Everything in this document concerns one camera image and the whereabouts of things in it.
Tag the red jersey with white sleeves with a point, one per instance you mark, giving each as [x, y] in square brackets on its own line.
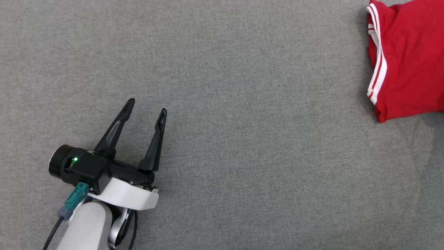
[409, 69]

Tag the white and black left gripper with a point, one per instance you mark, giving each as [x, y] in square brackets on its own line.
[131, 198]

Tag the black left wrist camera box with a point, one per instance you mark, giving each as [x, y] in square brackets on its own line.
[90, 172]

